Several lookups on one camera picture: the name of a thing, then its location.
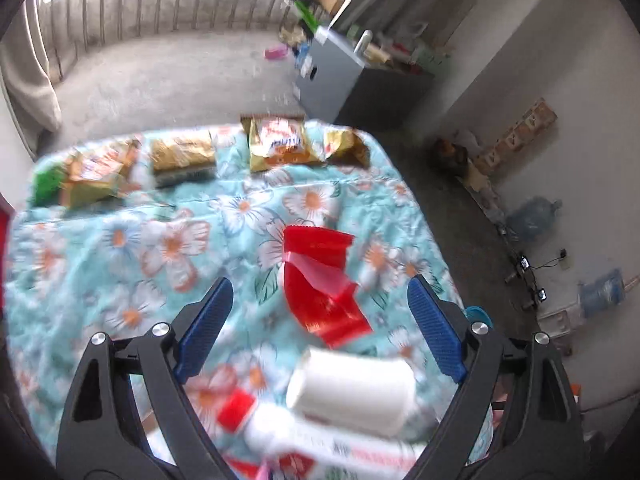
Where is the green snack bag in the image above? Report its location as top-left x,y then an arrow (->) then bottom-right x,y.
30,164 -> 68,207

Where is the gold snack bag orange label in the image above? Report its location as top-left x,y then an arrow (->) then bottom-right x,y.
241,114 -> 322,174

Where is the red snack bag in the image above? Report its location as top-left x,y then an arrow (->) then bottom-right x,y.
281,225 -> 374,349

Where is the white tube red cap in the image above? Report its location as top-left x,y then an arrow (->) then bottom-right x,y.
216,391 -> 433,480

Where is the green plastic object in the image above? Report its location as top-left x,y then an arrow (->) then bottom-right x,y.
294,0 -> 322,37

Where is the small device with cable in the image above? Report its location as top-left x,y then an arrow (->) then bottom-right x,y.
521,287 -> 549,312
505,255 -> 533,283

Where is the beige curtain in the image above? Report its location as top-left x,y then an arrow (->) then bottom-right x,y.
0,4 -> 64,157

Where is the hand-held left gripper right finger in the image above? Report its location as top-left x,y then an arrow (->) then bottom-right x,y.
400,275 -> 588,480

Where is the white plastic drawer box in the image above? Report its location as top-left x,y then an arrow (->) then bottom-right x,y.
536,309 -> 577,357

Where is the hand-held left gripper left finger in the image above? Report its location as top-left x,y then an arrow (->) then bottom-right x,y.
56,276 -> 236,480

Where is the clear blue water jug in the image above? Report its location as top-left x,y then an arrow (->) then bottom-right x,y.
576,267 -> 627,319
504,197 -> 564,244

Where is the pale green basket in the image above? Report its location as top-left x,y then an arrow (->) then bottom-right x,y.
409,41 -> 454,69

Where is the dark bag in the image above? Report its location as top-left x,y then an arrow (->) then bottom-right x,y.
431,137 -> 472,177

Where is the metal balcony railing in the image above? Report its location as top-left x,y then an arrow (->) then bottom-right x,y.
30,0 -> 312,61

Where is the white paper roll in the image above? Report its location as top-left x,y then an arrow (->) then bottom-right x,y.
286,346 -> 417,437

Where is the floral turquoise blanket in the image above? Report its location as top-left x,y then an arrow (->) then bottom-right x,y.
5,120 -> 496,480

